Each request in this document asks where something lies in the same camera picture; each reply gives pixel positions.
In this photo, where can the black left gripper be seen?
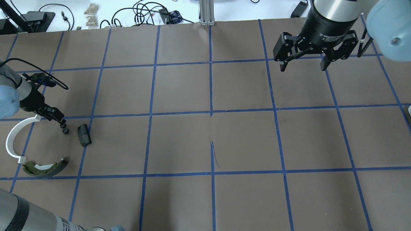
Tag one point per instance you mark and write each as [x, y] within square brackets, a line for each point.
[32, 101]

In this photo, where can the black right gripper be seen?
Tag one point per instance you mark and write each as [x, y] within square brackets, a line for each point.
[324, 28]

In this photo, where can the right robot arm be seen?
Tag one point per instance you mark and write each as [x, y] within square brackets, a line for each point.
[387, 22]

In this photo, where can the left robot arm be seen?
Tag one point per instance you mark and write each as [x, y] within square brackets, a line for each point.
[21, 91]

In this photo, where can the black brake pad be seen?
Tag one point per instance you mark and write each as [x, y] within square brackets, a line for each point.
[84, 136]

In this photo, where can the black power adapter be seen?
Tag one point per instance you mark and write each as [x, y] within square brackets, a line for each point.
[300, 9]

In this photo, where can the green brake shoe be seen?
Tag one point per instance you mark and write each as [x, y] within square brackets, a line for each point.
[48, 170]

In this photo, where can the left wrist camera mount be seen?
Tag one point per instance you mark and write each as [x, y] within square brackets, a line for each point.
[38, 79]

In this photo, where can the aluminium frame post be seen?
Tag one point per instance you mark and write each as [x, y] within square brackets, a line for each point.
[206, 12]

